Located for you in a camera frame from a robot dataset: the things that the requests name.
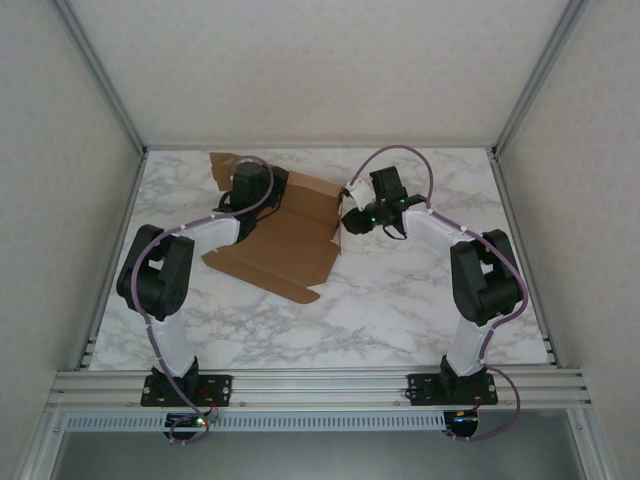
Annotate aluminium frame corner post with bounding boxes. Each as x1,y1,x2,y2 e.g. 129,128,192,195
47,0,149,156
489,0,592,156

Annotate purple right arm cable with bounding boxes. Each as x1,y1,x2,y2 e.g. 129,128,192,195
349,143,524,445

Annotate white slotted cable duct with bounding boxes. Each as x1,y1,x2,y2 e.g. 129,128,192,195
64,412,447,432

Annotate brown corrugated cardboard box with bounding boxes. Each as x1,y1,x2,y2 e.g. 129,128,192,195
199,151,350,305

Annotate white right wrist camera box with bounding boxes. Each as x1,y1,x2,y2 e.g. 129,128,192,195
344,179,375,210

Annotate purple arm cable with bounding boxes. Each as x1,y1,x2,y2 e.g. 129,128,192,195
349,143,524,445
122,154,276,447

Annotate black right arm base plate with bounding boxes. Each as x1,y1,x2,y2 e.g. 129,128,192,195
407,372,500,407

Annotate small lit controller board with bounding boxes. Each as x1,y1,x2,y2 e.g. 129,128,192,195
449,408,482,434
164,412,211,434

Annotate aluminium table side rail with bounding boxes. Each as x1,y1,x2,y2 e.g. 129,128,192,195
74,149,149,372

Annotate thin aluminium frame rail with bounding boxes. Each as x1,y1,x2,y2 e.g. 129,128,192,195
143,143,496,152

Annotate wide aluminium frame rail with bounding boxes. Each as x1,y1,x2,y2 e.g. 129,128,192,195
47,368,594,412

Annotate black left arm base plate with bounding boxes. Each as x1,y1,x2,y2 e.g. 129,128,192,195
141,372,235,407

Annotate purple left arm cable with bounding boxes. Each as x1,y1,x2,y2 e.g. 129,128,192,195
122,154,276,447

